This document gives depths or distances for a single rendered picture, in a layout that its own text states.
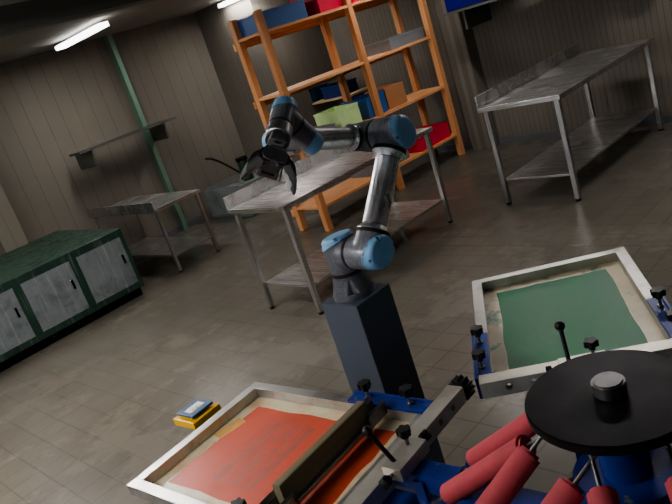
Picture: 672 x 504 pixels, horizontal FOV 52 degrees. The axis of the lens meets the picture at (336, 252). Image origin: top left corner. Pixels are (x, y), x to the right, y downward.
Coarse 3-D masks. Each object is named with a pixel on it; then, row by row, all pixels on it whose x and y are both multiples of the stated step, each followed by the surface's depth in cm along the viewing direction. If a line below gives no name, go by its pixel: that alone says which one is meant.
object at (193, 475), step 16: (208, 448) 225; (224, 448) 222; (192, 464) 218; (208, 464) 216; (288, 464) 202; (176, 480) 213; (192, 480) 210; (208, 480) 207; (272, 480) 197; (336, 480) 188; (224, 496) 197; (240, 496) 194; (256, 496) 192; (320, 496) 183; (336, 496) 181
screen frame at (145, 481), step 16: (256, 384) 249; (272, 384) 245; (240, 400) 242; (288, 400) 237; (304, 400) 231; (320, 400) 225; (336, 400) 221; (224, 416) 236; (384, 416) 209; (400, 416) 204; (416, 416) 198; (192, 432) 231; (208, 432) 231; (176, 448) 224; (192, 448) 226; (160, 464) 218; (144, 480) 213; (144, 496) 207; (160, 496) 201; (176, 496) 198
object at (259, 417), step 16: (256, 416) 235; (272, 416) 231; (288, 416) 228; (304, 416) 225; (240, 432) 228; (320, 432) 213; (384, 432) 202; (304, 448) 207; (368, 448) 197; (352, 464) 192
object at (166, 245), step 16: (176, 192) 864; (192, 192) 826; (96, 208) 894; (112, 208) 862; (128, 208) 832; (144, 208) 804; (160, 208) 797; (96, 224) 922; (160, 224) 801; (208, 224) 845; (144, 240) 955; (160, 240) 921; (176, 240) 890; (192, 240) 861; (176, 256) 815
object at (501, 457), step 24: (504, 432) 152; (528, 432) 146; (480, 456) 159; (504, 456) 137; (528, 456) 127; (456, 480) 150; (480, 480) 143; (504, 480) 127; (576, 480) 118; (600, 480) 116
